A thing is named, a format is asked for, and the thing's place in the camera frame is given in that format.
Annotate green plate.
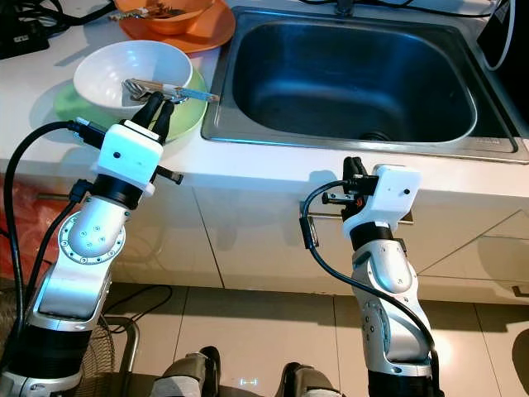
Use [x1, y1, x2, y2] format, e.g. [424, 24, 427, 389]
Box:
[54, 69, 209, 144]

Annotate grey black robot right leg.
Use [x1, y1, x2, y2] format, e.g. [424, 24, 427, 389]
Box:
[277, 362, 350, 397]

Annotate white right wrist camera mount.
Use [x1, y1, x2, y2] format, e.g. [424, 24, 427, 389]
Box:
[343, 164, 420, 238]

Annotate stainless steel sink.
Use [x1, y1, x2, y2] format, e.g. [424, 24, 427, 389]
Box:
[201, 7, 529, 164]

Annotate brown food scraps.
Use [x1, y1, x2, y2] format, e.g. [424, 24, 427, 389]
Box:
[109, 4, 183, 21]

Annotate white bowl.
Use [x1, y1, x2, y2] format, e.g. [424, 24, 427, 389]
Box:
[73, 40, 189, 117]

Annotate red plastic bag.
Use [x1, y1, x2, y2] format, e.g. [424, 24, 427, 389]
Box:
[0, 182, 83, 282]

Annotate black power strip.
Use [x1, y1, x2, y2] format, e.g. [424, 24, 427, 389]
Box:
[0, 17, 52, 60]

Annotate orange plate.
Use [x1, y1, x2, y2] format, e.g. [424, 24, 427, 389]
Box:
[117, 0, 237, 53]

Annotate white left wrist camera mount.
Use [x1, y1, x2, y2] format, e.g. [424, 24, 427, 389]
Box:
[97, 120, 164, 198]

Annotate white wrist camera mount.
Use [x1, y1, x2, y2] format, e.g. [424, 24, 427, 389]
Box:
[343, 164, 420, 238]
[97, 120, 164, 198]

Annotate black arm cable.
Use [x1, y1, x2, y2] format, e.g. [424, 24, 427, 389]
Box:
[2, 120, 104, 332]
[300, 179, 441, 396]

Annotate white kitchen base cabinet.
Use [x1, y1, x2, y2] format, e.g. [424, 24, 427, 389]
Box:
[0, 161, 529, 307]

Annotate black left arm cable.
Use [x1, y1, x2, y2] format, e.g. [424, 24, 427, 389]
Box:
[2, 120, 104, 332]

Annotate metal fork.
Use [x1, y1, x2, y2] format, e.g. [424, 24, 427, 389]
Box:
[128, 83, 162, 104]

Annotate dark faucet base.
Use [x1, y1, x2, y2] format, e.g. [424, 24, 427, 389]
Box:
[333, 0, 358, 17]

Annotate orange bowl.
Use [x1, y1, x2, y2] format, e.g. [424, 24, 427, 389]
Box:
[114, 0, 216, 36]

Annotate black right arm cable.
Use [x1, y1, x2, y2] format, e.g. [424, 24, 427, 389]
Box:
[300, 179, 441, 396]

